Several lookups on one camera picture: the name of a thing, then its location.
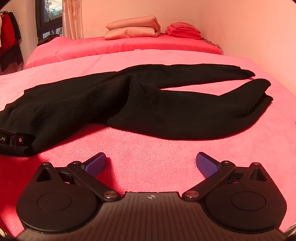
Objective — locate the black sock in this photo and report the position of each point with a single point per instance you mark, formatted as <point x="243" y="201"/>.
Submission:
<point x="138" y="104"/>

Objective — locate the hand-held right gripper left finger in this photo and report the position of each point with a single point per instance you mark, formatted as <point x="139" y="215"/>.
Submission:
<point x="96" y="165"/>

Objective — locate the pink sheet covered bed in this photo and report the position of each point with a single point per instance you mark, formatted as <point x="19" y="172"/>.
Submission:
<point x="115" y="46"/>

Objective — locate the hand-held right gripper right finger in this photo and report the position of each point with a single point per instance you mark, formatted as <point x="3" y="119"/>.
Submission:
<point x="207" y="164"/>

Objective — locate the folded red blanket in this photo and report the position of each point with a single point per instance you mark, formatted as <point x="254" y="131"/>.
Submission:
<point x="183" y="30"/>

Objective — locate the dark cloth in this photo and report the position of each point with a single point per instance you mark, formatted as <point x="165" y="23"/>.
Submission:
<point x="47" y="39"/>

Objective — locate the patterned pink curtain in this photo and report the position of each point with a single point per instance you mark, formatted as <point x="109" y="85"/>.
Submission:
<point x="73" y="18"/>

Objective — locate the rack of hanging clothes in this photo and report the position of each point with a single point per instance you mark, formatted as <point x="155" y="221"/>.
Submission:
<point x="9" y="39"/>

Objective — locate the peach pillow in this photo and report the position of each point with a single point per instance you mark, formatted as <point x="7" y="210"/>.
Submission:
<point x="131" y="33"/>
<point x="136" y="22"/>

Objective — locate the dark framed window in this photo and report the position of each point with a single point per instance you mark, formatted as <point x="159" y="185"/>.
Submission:
<point x="49" y="14"/>

